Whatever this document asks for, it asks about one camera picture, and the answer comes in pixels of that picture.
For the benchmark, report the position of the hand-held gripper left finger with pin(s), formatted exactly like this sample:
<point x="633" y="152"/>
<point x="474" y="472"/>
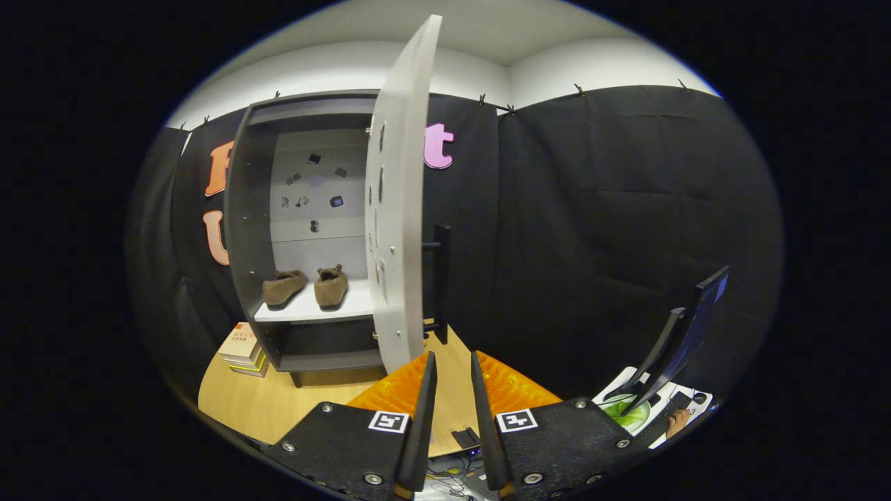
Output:
<point x="420" y="438"/>

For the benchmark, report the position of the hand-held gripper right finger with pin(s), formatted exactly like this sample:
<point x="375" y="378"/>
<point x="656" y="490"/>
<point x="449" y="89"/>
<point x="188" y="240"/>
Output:
<point x="487" y="438"/>

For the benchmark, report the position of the brown fuzzy shoe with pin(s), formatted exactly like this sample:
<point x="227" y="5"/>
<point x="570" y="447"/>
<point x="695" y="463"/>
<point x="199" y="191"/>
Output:
<point x="282" y="289"/>
<point x="330" y="287"/>

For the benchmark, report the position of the dark grey shoe cabinet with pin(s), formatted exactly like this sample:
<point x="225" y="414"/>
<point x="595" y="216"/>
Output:
<point x="243" y="243"/>

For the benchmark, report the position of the small black box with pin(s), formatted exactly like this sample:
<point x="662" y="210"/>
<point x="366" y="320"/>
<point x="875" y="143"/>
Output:
<point x="465" y="438"/>

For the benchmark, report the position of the green round dish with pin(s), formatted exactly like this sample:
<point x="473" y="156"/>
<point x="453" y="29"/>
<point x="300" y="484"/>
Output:
<point x="619" y="412"/>

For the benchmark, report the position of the black keyboard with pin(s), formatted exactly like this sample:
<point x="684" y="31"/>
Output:
<point x="658" y="428"/>

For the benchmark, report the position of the yellow edged book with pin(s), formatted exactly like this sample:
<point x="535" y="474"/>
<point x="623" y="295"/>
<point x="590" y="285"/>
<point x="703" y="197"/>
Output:
<point x="250" y="362"/>

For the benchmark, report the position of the white desk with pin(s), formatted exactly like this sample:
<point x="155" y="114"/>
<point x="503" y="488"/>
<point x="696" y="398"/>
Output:
<point x="672" y="390"/>

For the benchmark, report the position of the beige cover book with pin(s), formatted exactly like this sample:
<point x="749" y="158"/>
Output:
<point x="240" y="341"/>

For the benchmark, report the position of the black backdrop cloth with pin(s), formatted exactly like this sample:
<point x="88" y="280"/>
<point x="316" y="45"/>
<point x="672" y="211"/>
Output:
<point x="592" y="243"/>

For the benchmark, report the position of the black computer monitor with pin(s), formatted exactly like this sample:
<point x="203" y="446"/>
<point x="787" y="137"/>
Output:
<point x="696" y="320"/>

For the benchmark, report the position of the row of black cloth clips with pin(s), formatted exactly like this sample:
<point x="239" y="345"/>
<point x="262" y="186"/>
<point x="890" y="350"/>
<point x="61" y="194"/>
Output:
<point x="579" y="89"/>

